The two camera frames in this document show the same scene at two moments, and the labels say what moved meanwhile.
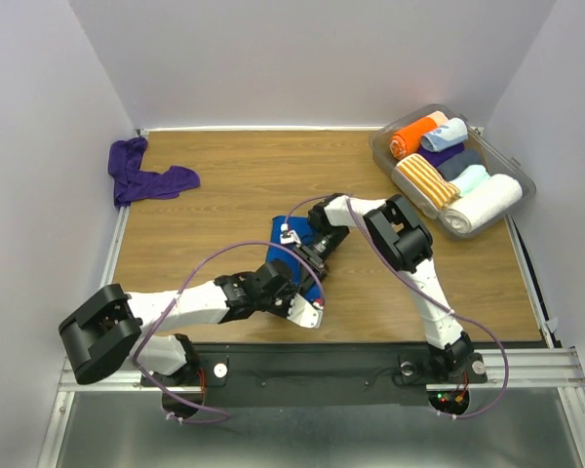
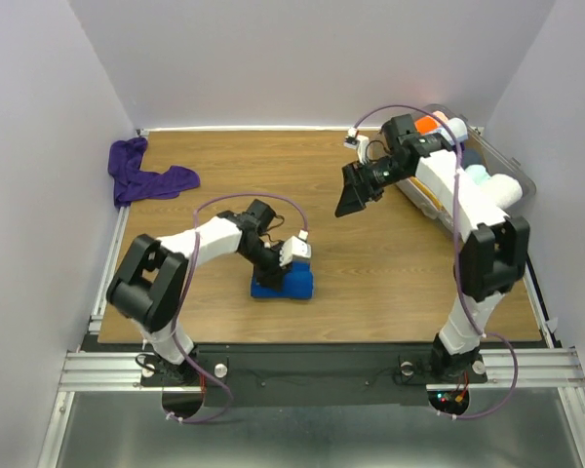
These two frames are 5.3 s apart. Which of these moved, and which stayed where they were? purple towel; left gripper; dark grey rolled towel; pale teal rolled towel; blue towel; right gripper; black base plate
Moved: left gripper; right gripper; blue towel
Stayed: dark grey rolled towel; purple towel; black base plate; pale teal rolled towel
